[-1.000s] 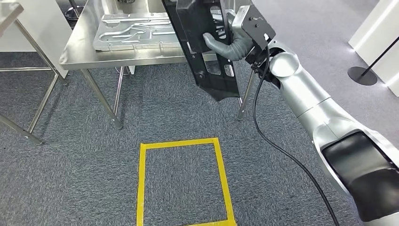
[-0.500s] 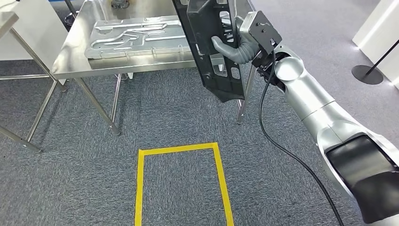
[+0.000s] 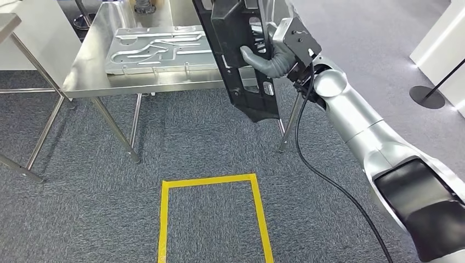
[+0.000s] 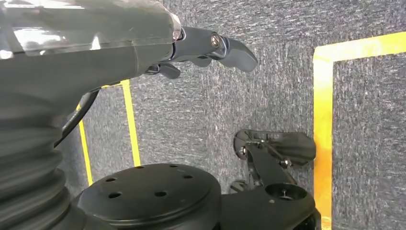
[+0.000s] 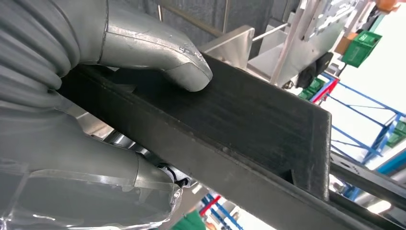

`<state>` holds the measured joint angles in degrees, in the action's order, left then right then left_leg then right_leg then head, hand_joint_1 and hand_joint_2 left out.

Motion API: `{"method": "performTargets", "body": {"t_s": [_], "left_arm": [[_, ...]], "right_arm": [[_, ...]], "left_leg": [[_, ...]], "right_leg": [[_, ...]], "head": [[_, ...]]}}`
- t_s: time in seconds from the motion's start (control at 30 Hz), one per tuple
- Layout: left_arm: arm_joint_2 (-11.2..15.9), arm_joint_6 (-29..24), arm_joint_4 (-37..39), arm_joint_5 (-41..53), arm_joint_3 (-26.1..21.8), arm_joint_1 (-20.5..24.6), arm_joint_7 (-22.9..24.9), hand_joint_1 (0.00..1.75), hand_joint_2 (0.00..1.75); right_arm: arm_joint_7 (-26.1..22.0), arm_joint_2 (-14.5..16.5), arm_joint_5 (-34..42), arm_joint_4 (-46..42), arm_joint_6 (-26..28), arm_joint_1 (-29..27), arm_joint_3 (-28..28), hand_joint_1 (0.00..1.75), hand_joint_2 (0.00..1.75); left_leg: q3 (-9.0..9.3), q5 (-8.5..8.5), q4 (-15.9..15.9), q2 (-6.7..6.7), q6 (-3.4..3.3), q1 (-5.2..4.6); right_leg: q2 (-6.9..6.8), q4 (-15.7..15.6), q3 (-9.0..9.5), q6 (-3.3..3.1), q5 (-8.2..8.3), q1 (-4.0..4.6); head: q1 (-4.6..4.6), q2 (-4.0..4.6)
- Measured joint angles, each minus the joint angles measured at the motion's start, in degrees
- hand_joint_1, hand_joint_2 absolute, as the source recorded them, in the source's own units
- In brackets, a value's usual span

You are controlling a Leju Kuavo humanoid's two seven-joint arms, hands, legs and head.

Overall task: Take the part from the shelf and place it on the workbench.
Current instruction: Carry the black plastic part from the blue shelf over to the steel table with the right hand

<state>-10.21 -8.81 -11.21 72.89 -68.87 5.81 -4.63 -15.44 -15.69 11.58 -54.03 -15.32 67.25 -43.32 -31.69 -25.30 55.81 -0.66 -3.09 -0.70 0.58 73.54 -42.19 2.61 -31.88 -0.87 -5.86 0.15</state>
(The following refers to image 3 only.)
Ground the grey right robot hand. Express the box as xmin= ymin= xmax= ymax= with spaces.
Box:
xmin=240 ymin=0 xmax=298 ymax=79

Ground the black plastic panel part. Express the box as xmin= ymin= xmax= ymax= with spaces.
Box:
xmin=191 ymin=0 xmax=282 ymax=123

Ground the stainless steel workbench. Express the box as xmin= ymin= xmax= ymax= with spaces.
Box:
xmin=0 ymin=13 xmax=75 ymax=184
xmin=61 ymin=0 xmax=305 ymax=165

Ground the stamped grey metal panel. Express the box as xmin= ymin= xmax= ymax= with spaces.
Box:
xmin=104 ymin=24 xmax=222 ymax=76

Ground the small metal cylinder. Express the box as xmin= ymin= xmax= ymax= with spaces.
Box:
xmin=130 ymin=0 xmax=157 ymax=15

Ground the white display plinth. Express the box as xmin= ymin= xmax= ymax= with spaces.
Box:
xmin=0 ymin=0 xmax=83 ymax=90
xmin=409 ymin=0 xmax=465 ymax=119

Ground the yellow floor tape square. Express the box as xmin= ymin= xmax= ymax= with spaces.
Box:
xmin=157 ymin=173 xmax=275 ymax=263

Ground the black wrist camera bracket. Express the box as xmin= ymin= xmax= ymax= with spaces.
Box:
xmin=286 ymin=60 xmax=320 ymax=92

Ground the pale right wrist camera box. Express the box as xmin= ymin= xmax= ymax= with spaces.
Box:
xmin=272 ymin=16 xmax=323 ymax=70

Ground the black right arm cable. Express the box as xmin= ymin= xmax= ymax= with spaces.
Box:
xmin=294 ymin=61 xmax=395 ymax=263

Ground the black stanchion post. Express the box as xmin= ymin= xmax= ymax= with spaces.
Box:
xmin=409 ymin=57 xmax=465 ymax=110
xmin=72 ymin=0 xmax=98 ymax=32

